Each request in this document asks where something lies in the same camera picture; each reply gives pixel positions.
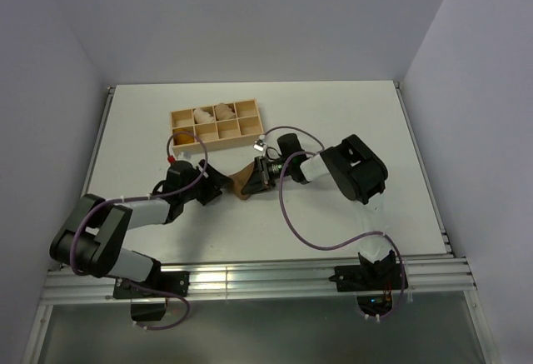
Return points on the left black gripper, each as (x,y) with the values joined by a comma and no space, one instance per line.
(214,182)

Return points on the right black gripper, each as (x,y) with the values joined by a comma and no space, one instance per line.
(260,180)

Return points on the brown sock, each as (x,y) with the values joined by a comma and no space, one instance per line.
(244,182)

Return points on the mustard yellow sock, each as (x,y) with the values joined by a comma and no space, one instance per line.
(183,138)

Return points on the wooden compartment tray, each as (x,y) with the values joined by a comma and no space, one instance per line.
(237,132)

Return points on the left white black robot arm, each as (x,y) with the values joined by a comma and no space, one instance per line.
(90,240)

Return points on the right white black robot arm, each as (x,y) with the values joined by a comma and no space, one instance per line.
(356,170)

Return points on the beige rolled sock left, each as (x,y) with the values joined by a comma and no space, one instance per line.
(201,116)

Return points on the beige rolled sock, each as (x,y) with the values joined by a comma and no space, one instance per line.
(201,116)
(224,112)

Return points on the beige rolled sock right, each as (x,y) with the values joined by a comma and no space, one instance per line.
(224,112)

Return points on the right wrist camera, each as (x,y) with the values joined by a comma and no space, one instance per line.
(260,144)

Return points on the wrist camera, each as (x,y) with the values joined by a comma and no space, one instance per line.
(180,157)
(260,144)

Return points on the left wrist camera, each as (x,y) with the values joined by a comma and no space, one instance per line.
(180,157)

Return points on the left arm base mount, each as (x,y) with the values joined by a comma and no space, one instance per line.
(149,300)

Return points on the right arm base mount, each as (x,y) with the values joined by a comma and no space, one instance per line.
(384,279)

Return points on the aluminium rail frame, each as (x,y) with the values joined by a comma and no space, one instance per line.
(256,256)

